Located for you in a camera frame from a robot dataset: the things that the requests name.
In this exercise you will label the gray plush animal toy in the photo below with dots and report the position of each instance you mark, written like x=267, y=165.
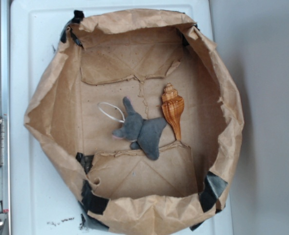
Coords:
x=143, y=134

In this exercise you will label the brown paper bag bin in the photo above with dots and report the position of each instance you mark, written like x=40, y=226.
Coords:
x=135, y=53

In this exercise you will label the orange wooden seashell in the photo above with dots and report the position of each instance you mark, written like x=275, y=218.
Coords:
x=172, y=108

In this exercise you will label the white ribbon loop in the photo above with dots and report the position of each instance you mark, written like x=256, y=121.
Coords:
x=111, y=111

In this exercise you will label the black tape front right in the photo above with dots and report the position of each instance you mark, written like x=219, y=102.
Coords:
x=210, y=198

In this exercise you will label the black tape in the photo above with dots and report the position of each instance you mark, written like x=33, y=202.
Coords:
x=210, y=198
x=91, y=202
x=77, y=18

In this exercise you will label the black tape front left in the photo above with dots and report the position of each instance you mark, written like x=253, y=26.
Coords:
x=91, y=202

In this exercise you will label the black tape rear left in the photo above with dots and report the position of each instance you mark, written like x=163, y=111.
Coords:
x=77, y=18

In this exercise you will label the white plastic tray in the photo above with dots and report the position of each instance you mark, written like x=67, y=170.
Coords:
x=41, y=203

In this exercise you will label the aluminium frame rail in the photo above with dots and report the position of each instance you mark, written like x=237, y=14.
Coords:
x=5, y=204

